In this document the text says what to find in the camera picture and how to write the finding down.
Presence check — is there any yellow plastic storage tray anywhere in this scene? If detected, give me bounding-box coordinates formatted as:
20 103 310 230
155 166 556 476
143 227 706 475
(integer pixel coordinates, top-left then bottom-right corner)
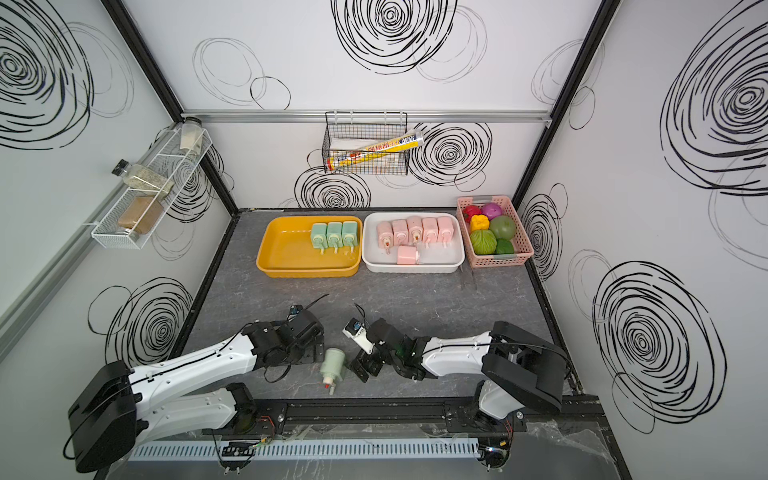
256 215 363 278

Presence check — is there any white plastic storage tray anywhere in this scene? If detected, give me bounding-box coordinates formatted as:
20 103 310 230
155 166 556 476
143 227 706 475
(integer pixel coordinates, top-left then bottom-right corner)
362 212 465 274

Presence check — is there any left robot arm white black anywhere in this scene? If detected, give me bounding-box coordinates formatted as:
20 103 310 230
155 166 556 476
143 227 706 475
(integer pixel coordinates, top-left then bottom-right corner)
62 309 324 473

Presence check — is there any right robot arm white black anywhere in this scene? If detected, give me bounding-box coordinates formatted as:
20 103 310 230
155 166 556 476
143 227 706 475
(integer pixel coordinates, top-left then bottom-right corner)
343 318 570 420

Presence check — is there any yellow red foil roll box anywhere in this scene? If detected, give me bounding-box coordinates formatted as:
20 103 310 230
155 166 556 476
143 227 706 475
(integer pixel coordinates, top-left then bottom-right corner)
324 130 423 171

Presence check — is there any yellow toy pepper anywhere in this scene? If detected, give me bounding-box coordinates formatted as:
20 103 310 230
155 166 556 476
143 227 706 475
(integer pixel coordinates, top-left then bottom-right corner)
469 214 490 233

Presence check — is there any red toy pepper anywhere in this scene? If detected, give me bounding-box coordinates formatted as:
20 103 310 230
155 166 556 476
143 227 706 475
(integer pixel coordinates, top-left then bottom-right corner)
462 205 483 223

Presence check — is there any pink perforated plastic basket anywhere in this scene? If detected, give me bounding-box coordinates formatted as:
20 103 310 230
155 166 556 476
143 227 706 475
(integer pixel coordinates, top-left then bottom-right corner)
456 195 534 268

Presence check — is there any green toy apple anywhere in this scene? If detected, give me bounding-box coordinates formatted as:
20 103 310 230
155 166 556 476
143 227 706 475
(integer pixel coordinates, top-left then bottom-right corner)
489 215 518 241

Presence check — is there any purple toy vegetable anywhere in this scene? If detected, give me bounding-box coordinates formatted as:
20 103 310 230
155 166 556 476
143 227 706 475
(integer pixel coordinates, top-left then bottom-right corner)
481 202 504 221

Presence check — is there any clear bottle on shelf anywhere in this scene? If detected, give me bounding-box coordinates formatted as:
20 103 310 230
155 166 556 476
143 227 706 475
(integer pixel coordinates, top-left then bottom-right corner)
111 160 175 199

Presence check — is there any glass jar on shelf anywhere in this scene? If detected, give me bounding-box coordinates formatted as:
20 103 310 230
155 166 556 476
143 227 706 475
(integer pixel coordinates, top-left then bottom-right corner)
179 116 203 154

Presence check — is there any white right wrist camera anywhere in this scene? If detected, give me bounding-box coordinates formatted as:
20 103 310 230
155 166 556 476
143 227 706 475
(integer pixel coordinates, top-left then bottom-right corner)
343 318 374 355

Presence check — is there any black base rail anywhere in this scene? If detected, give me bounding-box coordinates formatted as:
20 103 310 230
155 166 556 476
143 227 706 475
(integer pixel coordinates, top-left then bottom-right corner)
116 395 601 442

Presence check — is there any white slotted cable duct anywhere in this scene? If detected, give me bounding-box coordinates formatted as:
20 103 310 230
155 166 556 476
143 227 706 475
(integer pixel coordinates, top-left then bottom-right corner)
129 438 480 462

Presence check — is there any white wire wall shelf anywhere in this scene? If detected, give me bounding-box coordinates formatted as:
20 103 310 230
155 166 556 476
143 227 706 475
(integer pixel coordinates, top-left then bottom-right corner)
91 122 214 250

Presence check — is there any black wire wall basket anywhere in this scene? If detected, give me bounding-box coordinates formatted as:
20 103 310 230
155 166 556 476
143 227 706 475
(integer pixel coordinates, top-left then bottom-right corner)
321 110 410 176

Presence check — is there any aluminium wall rail back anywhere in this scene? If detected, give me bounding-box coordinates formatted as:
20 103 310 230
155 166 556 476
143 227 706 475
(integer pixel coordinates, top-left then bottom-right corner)
173 109 551 124

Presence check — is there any aluminium wall rail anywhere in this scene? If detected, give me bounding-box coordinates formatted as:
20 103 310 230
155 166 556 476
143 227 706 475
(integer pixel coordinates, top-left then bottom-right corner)
173 109 551 124
1 186 126 361

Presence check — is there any aluminium wall rail left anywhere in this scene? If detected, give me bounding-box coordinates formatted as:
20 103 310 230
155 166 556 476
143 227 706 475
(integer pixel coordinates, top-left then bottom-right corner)
1 186 126 361

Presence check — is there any black corner frame post left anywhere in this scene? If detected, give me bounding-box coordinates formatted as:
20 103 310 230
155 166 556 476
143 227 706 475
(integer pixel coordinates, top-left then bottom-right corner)
101 0 239 217

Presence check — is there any black corner frame post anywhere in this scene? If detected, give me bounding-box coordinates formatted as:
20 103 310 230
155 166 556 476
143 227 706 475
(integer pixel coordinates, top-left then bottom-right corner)
101 0 239 217
512 0 621 207

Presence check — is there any black corner frame post right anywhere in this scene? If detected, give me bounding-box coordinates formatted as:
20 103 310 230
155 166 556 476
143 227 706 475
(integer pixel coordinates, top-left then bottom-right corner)
512 0 621 207

